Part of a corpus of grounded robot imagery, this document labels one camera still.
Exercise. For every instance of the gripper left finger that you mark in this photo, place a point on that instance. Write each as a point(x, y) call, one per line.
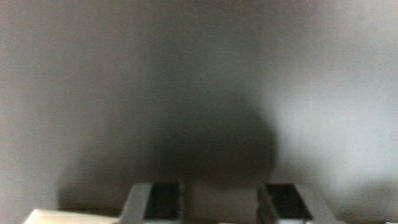
point(154, 206)

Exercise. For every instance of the white cabinet body box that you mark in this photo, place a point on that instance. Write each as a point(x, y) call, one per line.
point(57, 217)

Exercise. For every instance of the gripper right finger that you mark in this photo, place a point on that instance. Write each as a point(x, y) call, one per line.
point(289, 205)

